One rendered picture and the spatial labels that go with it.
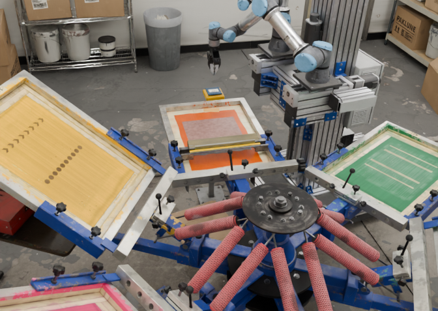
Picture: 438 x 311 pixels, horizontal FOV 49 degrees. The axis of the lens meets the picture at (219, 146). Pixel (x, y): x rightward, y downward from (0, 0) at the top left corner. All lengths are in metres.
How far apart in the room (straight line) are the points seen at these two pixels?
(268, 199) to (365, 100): 1.34
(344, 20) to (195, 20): 3.44
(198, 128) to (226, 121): 0.20
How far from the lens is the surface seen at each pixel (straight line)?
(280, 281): 1.80
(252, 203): 1.91
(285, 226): 1.83
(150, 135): 4.70
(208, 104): 3.21
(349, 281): 2.05
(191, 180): 2.47
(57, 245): 2.32
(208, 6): 6.30
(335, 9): 3.07
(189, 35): 6.38
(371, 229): 3.90
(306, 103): 2.99
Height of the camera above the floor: 2.55
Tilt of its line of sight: 34 degrees down
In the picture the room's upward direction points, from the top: 2 degrees clockwise
